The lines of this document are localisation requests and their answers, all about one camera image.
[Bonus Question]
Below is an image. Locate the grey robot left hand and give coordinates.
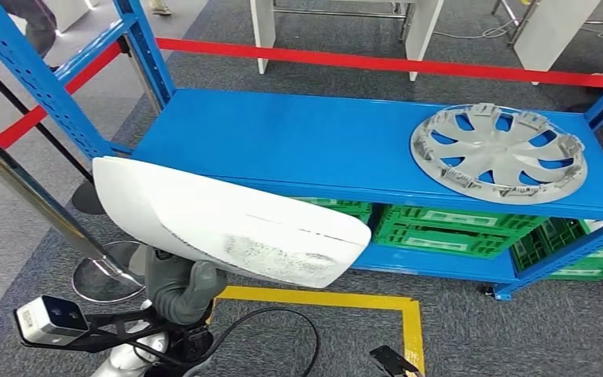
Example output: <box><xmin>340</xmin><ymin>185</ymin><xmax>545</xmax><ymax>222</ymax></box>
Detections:
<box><xmin>144</xmin><ymin>245</ymin><xmax>228</xmax><ymax>328</ymax></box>

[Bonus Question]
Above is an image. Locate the white car mirror cover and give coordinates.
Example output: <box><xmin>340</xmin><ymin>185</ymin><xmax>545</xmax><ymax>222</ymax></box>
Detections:
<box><xmin>92</xmin><ymin>156</ymin><xmax>373</xmax><ymax>291</ymax></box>

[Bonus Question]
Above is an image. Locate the blue metal shelf rack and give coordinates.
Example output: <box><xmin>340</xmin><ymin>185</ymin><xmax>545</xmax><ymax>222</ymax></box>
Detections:
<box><xmin>0</xmin><ymin>0</ymin><xmax>603</xmax><ymax>303</ymax></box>

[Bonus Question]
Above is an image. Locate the black robot right foot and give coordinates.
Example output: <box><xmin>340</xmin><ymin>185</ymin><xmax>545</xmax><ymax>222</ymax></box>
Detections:
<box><xmin>369</xmin><ymin>345</ymin><xmax>421</xmax><ymax>377</ymax></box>

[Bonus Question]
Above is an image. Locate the red barrier belt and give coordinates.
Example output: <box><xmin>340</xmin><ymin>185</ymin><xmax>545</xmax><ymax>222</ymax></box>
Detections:
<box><xmin>0</xmin><ymin>41</ymin><xmax>124</xmax><ymax>150</ymax></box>
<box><xmin>155</xmin><ymin>37</ymin><xmax>603</xmax><ymax>90</ymax></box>

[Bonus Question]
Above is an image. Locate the white panel desk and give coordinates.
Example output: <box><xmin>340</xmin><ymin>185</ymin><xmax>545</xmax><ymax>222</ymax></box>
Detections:
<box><xmin>490</xmin><ymin>0</ymin><xmax>603</xmax><ymax>87</ymax></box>
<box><xmin>249</xmin><ymin>0</ymin><xmax>445</xmax><ymax>82</ymax></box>

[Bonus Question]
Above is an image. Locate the white display plinth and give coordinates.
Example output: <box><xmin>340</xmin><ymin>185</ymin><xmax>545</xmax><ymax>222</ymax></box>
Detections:
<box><xmin>46</xmin><ymin>0</ymin><xmax>100</xmax><ymax>33</ymax></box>

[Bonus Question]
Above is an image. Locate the silver wheel hubcap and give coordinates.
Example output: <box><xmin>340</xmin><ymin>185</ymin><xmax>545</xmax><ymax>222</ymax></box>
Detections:
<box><xmin>409</xmin><ymin>103</ymin><xmax>589</xmax><ymax>206</ymax></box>

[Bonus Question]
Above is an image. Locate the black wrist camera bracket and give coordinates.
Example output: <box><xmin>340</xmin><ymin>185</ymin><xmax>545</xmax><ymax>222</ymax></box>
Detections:
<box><xmin>70</xmin><ymin>306</ymin><xmax>177</xmax><ymax>355</ymax></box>

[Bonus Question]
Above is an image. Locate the black stanchion post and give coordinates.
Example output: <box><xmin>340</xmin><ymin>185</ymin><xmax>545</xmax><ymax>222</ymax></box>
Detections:
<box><xmin>0</xmin><ymin>47</ymin><xmax>108</xmax><ymax>215</ymax></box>

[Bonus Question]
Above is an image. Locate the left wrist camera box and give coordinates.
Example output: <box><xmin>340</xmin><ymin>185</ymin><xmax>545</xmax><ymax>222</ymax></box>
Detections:
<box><xmin>14</xmin><ymin>295</ymin><xmax>90</xmax><ymax>347</ymax></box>

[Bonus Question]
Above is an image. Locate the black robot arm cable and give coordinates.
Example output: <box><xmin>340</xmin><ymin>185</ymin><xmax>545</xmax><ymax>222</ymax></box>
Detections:
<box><xmin>184</xmin><ymin>306</ymin><xmax>322</xmax><ymax>377</ymax></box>

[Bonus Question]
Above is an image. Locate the white floor cable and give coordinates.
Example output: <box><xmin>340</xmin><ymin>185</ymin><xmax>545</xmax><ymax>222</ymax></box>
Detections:
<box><xmin>433</xmin><ymin>20</ymin><xmax>522</xmax><ymax>41</ymax></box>

